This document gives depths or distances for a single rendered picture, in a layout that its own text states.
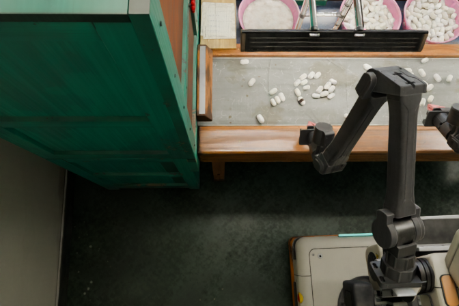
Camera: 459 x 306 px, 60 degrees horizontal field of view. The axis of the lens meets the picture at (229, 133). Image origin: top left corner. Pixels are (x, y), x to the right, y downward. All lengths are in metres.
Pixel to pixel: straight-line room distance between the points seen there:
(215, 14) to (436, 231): 1.16
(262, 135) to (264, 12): 0.57
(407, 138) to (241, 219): 1.42
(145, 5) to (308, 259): 1.64
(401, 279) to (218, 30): 1.15
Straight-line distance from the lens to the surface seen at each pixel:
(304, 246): 2.02
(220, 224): 2.27
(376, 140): 1.66
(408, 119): 1.00
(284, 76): 1.69
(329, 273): 2.05
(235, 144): 1.55
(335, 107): 1.68
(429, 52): 1.90
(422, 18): 2.00
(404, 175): 1.03
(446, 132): 1.53
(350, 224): 2.38
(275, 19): 1.81
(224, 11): 1.76
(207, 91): 1.53
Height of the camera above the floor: 2.26
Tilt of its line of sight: 74 degrees down
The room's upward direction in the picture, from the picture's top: 4 degrees clockwise
